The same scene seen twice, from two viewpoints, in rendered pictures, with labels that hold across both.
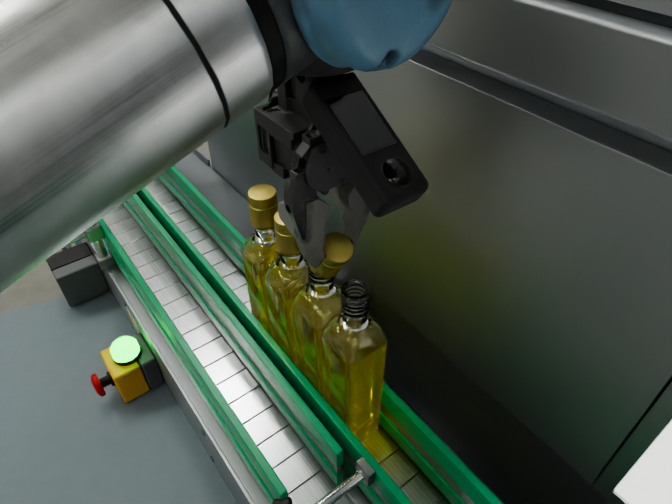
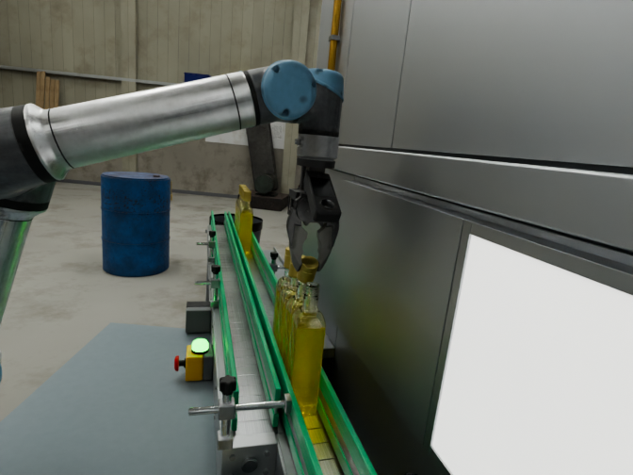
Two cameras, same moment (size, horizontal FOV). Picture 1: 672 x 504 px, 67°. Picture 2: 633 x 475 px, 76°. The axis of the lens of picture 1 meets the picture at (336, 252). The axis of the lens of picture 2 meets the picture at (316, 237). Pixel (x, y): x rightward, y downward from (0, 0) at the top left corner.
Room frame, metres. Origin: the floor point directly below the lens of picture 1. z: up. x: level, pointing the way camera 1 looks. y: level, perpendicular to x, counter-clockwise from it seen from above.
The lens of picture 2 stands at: (-0.31, -0.27, 1.39)
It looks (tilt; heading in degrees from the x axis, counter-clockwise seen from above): 13 degrees down; 21
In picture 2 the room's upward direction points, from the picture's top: 6 degrees clockwise
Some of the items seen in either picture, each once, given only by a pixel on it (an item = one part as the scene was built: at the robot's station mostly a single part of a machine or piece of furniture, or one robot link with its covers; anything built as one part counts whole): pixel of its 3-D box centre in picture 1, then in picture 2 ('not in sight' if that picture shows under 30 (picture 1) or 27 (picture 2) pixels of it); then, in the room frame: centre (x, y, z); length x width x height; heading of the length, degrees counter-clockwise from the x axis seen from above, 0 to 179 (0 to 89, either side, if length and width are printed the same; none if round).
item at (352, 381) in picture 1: (352, 379); (304, 359); (0.35, -0.02, 0.99); 0.06 x 0.06 x 0.21; 36
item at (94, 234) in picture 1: (81, 242); (207, 286); (0.66, 0.43, 0.94); 0.07 x 0.04 x 0.13; 127
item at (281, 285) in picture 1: (296, 320); (291, 332); (0.44, 0.05, 0.99); 0.06 x 0.06 x 0.21; 36
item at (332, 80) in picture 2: not in sight; (319, 104); (0.39, 0.02, 1.47); 0.09 x 0.08 x 0.11; 130
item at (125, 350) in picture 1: (124, 348); (200, 345); (0.51, 0.34, 0.84); 0.05 x 0.05 x 0.03
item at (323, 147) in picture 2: not in sight; (316, 148); (0.40, 0.02, 1.39); 0.08 x 0.08 x 0.05
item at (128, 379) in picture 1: (131, 368); (198, 363); (0.51, 0.34, 0.79); 0.07 x 0.07 x 0.07; 37
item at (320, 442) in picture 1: (95, 155); (236, 262); (0.97, 0.52, 0.92); 1.75 x 0.01 x 0.08; 37
